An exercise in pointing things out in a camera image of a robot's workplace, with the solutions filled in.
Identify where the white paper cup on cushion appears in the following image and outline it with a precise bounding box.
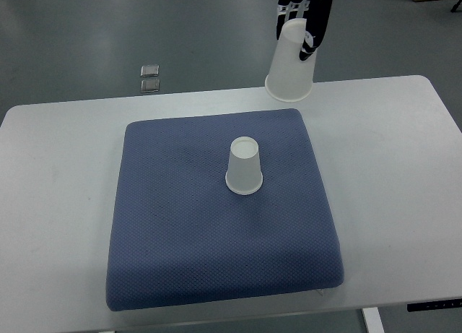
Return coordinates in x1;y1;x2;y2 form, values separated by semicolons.
225;137;263;195

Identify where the lower metal floor plate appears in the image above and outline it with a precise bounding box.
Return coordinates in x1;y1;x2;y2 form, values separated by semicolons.
141;78;160;93

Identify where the white table leg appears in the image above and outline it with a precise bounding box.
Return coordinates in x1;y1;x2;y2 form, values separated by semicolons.
362;307;385;333

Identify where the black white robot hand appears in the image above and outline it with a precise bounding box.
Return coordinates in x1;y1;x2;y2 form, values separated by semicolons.
276;0;333;61

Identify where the blue textured cushion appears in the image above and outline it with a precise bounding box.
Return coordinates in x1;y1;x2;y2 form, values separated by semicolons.
106;108;344;311

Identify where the black tripod leg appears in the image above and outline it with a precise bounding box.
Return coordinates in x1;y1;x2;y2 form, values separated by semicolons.
450;0;462;13

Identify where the metal floor plate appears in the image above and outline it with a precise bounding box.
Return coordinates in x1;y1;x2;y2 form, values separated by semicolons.
140;64;160;77
141;78;160;93

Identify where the white paper cup carried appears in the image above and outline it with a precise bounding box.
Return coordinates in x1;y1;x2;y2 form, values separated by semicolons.
265;18;316;103

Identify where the black table control panel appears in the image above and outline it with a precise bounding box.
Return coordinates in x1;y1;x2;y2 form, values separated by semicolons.
406;298;462;312

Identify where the upper metal floor plate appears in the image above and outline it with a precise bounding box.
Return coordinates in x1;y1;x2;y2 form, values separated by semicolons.
140;64;160;77

